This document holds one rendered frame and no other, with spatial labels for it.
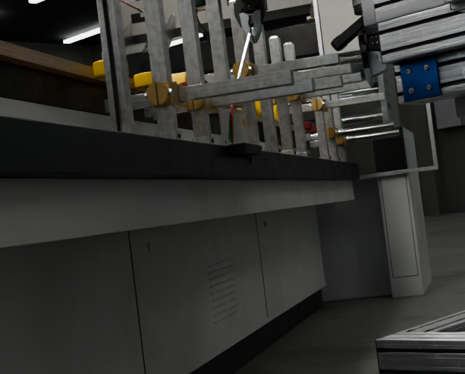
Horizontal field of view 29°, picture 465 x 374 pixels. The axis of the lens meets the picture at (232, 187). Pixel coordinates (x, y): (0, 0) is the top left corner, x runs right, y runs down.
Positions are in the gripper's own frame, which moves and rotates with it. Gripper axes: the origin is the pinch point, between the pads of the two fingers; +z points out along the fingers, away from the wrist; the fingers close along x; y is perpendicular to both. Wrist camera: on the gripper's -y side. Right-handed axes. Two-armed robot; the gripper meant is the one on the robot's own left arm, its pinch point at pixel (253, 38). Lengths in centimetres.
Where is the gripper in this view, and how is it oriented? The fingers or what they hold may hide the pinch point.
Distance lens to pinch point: 258.7
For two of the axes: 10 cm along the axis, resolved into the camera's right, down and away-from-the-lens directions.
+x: -9.5, 1.3, 2.9
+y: 2.9, -0.1, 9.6
